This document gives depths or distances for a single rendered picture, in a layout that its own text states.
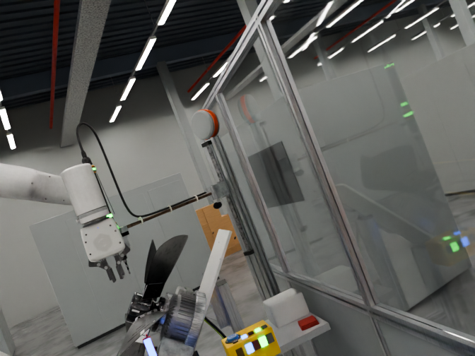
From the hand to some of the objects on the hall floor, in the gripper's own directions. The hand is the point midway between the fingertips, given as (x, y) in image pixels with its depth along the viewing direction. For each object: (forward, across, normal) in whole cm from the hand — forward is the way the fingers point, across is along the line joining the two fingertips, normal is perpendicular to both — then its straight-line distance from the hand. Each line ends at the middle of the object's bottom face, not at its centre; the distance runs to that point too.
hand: (116, 273), depth 118 cm
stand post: (+143, -34, -64) cm, 160 cm away
